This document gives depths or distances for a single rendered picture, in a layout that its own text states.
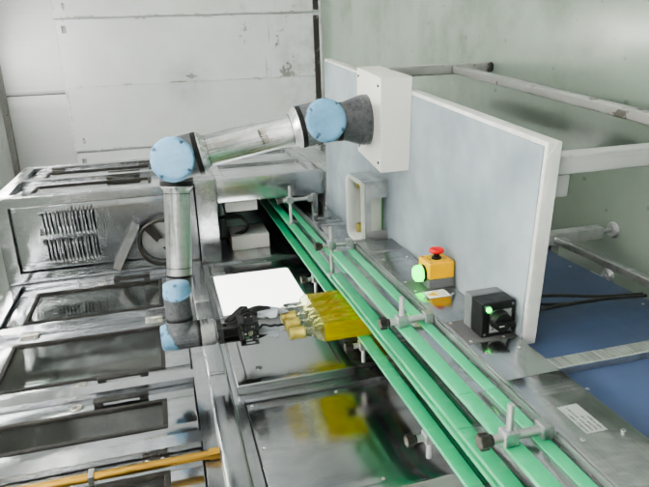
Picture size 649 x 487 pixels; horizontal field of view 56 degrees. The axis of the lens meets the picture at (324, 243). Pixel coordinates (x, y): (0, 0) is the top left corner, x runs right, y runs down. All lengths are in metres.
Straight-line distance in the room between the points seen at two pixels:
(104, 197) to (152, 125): 2.76
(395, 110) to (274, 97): 3.78
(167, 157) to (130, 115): 3.78
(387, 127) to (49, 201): 1.52
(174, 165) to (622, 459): 1.19
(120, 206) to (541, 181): 1.91
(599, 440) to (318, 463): 0.67
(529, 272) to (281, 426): 0.74
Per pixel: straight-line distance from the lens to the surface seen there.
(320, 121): 1.66
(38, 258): 2.83
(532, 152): 1.26
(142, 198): 2.73
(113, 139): 5.45
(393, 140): 1.79
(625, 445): 1.10
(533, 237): 1.29
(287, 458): 1.52
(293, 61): 5.52
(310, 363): 1.82
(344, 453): 1.53
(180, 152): 1.64
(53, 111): 5.94
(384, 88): 1.75
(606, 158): 1.37
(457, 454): 1.33
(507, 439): 1.06
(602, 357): 1.35
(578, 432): 1.11
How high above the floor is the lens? 1.44
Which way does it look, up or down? 14 degrees down
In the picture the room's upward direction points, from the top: 97 degrees counter-clockwise
